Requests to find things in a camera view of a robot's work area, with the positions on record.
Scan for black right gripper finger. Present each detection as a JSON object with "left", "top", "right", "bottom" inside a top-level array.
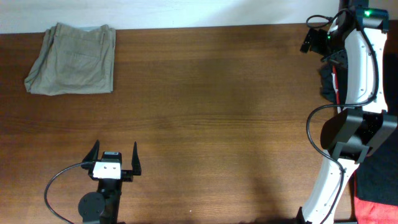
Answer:
[
  {"left": 321, "top": 50, "right": 348, "bottom": 69},
  {"left": 300, "top": 29, "right": 313, "bottom": 54}
]

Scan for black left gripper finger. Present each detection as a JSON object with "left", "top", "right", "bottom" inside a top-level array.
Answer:
[
  {"left": 82, "top": 140, "right": 100, "bottom": 162},
  {"left": 131, "top": 142, "right": 142, "bottom": 176}
]

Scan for khaki shorts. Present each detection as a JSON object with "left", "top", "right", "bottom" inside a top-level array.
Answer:
[{"left": 24, "top": 23, "right": 116, "bottom": 96}]

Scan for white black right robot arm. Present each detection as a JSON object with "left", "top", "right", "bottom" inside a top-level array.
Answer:
[{"left": 295, "top": 1, "right": 397, "bottom": 224}]

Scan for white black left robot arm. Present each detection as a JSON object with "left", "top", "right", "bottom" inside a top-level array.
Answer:
[{"left": 78, "top": 141, "right": 142, "bottom": 224}]

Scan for red white striped garment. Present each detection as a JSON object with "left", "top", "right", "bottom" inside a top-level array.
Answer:
[{"left": 331, "top": 65, "right": 340, "bottom": 105}]

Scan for dark green garment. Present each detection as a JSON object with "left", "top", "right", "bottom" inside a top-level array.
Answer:
[{"left": 319, "top": 64, "right": 336, "bottom": 104}]

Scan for red cloth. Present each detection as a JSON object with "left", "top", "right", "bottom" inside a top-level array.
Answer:
[{"left": 354, "top": 174, "right": 397, "bottom": 224}]

